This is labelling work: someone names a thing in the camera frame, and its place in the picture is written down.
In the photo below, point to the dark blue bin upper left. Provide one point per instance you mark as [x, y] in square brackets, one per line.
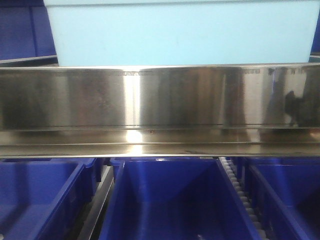
[25, 30]

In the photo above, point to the light blue plastic bin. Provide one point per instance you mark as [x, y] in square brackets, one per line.
[182, 32]

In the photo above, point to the blue bin lower middle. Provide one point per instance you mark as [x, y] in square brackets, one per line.
[189, 199]

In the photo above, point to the steel divider rail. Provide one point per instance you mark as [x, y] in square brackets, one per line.
[91, 219]

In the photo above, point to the white roller track strip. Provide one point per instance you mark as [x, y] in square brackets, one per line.
[230, 168]

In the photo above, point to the blue bin lower left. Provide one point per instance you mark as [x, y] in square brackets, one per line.
[40, 199]

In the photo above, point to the blue bin lower right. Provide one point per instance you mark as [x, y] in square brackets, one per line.
[284, 192]

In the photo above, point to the stainless steel shelf rail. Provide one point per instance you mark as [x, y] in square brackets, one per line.
[201, 110]

